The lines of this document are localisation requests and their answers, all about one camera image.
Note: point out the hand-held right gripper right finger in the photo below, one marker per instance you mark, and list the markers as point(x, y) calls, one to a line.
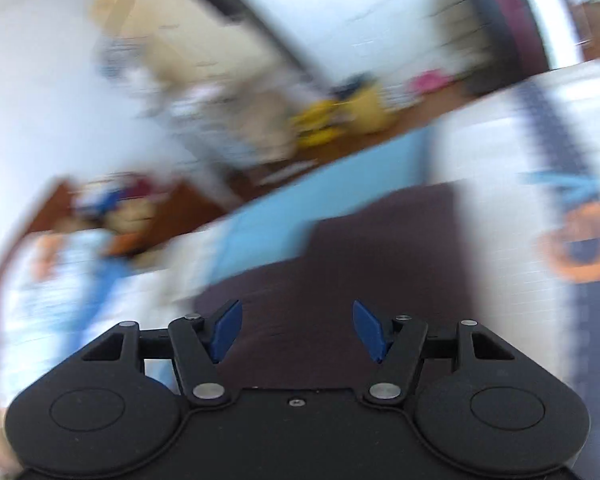
point(367, 327)

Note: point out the dark brown garment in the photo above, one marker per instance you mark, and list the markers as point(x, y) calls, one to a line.
point(380, 260)

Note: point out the yellow trash bin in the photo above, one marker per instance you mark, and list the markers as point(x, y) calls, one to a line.
point(370, 107)

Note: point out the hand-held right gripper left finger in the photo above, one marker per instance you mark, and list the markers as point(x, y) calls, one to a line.
point(227, 327)

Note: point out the pink slipper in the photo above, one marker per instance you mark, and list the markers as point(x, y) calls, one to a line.
point(422, 85)
point(441, 81)

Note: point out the black suitcase with red stripe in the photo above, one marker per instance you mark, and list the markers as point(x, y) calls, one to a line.
point(505, 25)

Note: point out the brown wooden furniture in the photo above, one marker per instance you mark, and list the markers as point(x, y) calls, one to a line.
point(190, 205)

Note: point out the yellow plastic bag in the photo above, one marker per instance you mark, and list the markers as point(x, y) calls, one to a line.
point(321, 136)
point(316, 112)

